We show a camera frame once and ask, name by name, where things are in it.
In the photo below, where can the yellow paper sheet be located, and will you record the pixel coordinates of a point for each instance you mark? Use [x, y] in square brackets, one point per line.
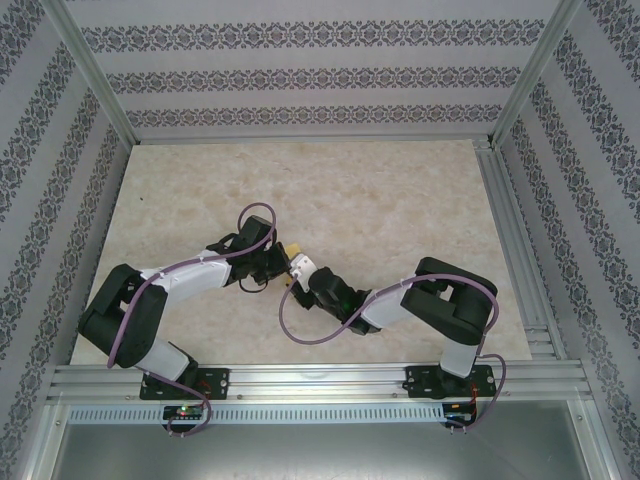
[293, 249]

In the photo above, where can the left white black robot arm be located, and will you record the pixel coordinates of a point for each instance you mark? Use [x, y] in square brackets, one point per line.
[200, 275]

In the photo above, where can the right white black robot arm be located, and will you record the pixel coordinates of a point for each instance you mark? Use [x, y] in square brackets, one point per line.
[387, 307]

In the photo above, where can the grey metal tray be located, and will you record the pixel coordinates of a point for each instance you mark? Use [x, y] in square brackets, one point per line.
[320, 455]

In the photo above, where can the controller board with green light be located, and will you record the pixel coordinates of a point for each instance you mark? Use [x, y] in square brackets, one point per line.
[182, 412]

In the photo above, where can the small controller board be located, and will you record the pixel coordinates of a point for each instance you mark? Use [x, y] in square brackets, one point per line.
[457, 414]

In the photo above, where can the aluminium mounting rail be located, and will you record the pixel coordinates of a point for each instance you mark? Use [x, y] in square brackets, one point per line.
[320, 380]

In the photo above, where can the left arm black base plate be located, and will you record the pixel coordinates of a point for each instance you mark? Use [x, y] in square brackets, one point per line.
[220, 382]

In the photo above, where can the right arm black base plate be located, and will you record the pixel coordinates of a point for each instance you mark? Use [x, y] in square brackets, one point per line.
[420, 382]

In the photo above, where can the aluminium side rail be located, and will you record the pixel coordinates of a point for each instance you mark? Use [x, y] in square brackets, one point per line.
[506, 210]

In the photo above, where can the aluminium frame post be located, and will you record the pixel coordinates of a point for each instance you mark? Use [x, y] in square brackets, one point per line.
[96, 75]
[534, 75]

